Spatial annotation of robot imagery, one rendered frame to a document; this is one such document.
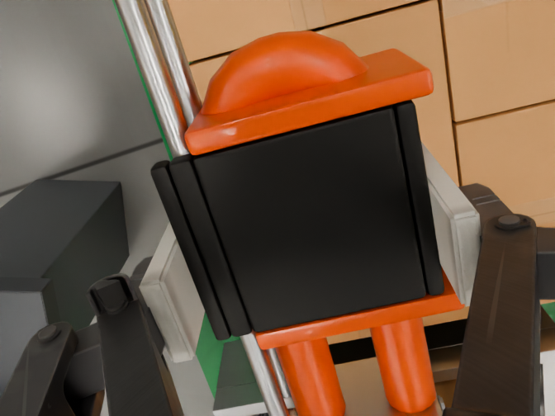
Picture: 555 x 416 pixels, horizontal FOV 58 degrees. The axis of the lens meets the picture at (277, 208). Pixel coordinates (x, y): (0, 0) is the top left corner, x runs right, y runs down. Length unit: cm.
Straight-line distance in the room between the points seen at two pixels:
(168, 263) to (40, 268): 98
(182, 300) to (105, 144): 136
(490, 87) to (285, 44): 74
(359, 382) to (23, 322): 67
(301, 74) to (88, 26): 130
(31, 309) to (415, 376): 69
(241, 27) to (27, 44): 82
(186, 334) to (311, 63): 9
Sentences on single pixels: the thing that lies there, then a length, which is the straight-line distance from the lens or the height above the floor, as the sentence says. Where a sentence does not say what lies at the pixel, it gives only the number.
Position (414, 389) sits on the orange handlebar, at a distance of 22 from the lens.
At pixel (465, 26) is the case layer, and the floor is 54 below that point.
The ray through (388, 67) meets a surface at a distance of 16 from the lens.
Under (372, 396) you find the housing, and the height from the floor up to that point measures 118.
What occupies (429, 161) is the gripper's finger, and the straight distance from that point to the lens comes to 18.
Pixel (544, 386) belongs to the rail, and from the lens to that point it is 117.
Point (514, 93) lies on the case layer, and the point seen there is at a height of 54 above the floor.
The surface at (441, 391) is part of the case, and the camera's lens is 113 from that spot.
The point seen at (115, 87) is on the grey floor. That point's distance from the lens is 145.
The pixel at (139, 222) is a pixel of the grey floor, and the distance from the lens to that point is 157.
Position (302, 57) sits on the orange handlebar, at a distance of 16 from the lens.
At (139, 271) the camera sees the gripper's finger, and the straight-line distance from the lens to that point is 18.
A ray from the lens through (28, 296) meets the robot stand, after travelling 83.
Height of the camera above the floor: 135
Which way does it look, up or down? 65 degrees down
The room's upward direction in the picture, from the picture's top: 178 degrees counter-clockwise
